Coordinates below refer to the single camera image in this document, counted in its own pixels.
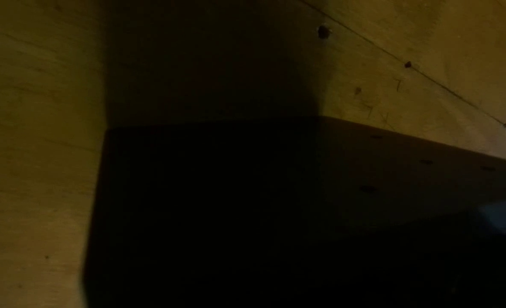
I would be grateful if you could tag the black perforated box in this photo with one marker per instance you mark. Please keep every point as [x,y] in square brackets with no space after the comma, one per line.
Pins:
[207,200]

